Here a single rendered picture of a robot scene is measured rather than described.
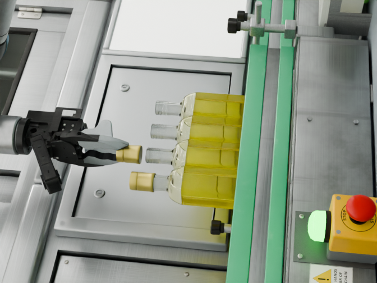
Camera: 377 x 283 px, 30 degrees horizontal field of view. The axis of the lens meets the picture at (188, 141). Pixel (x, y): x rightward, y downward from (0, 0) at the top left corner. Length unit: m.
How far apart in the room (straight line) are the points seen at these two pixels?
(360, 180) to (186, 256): 0.42
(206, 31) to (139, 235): 0.57
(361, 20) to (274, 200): 0.41
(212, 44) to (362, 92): 0.54
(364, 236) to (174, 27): 0.89
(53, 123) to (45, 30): 0.51
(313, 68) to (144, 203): 0.43
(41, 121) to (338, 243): 0.65
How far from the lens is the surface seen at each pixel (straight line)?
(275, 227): 1.08
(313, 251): 1.04
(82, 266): 1.40
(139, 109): 1.55
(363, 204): 0.97
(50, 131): 1.34
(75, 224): 1.40
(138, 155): 1.30
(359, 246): 1.00
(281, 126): 1.18
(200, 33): 1.69
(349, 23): 1.35
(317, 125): 1.17
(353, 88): 1.23
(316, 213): 1.01
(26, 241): 1.41
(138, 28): 1.72
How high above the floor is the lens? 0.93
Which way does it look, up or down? 6 degrees up
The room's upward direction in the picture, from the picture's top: 85 degrees counter-clockwise
